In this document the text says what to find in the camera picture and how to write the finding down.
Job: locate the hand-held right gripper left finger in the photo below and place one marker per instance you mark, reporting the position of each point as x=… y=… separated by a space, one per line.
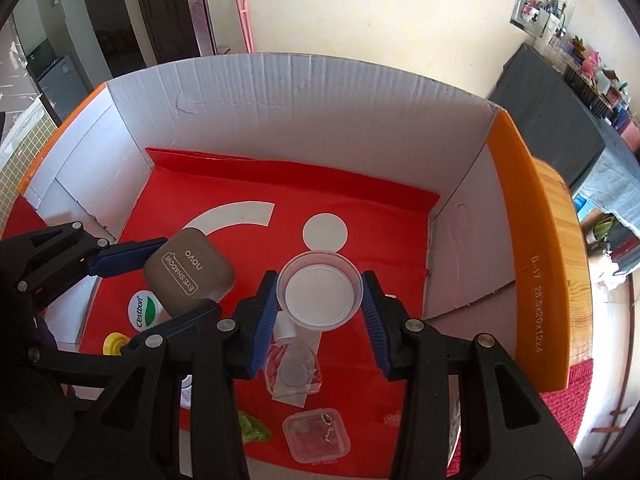
x=265 y=320

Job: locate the dark brown door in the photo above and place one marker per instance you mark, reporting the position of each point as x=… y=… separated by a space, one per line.
x=165 y=10

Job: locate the black basket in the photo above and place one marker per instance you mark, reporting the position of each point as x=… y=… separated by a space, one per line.
x=592 y=92

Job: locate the clear round plastic lid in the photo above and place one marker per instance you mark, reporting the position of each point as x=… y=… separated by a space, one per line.
x=320 y=295

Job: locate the green fuzzy cloth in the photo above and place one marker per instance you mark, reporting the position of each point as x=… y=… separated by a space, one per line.
x=252 y=427

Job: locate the grey cloth covered side table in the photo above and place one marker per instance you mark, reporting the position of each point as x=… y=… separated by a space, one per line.
x=550 y=125

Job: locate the orange cardboard box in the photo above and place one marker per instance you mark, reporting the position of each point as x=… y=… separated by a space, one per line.
x=350 y=120

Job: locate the pink plush toy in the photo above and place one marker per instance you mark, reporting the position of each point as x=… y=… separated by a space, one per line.
x=590 y=64

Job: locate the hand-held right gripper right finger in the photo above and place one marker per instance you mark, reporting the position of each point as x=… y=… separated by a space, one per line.
x=375 y=325

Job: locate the green white small tube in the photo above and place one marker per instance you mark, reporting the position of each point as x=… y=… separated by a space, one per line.
x=142 y=306

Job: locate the pink coat rack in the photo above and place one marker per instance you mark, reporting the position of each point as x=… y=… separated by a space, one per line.
x=243 y=10

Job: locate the grey appliance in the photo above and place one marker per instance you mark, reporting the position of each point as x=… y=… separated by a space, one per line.
x=60 y=82

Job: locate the small white bottle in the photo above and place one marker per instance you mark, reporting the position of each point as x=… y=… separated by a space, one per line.
x=286 y=327

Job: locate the clear square plastic box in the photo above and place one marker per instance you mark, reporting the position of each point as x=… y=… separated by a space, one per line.
x=312 y=435

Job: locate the brown eyeshadow case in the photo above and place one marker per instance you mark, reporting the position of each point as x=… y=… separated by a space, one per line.
x=190 y=272

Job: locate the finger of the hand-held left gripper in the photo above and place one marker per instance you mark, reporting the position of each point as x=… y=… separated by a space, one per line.
x=195 y=312
x=130 y=256

